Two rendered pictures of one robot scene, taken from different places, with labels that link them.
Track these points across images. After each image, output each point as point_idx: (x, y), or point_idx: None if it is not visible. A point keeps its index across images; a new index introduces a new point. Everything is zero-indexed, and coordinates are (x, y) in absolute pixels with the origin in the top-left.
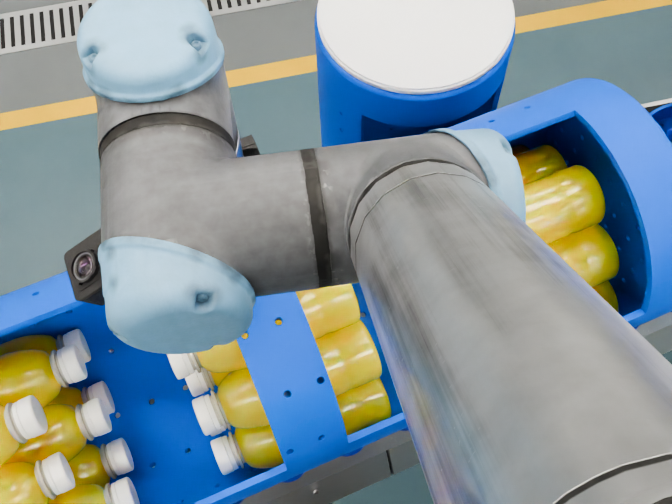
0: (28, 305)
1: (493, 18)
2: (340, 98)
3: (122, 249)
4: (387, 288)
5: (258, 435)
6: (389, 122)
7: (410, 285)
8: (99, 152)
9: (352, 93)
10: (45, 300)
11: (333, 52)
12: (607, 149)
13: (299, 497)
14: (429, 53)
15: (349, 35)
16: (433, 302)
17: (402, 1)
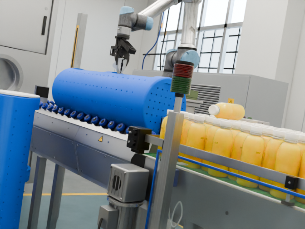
0: (126, 76)
1: (17, 92)
2: (30, 109)
3: (148, 17)
4: (153, 8)
5: None
6: (38, 109)
7: (154, 5)
8: (135, 18)
9: (34, 103)
10: (125, 75)
11: (27, 95)
12: (81, 69)
13: None
14: (28, 94)
15: (22, 94)
16: (156, 3)
17: (10, 92)
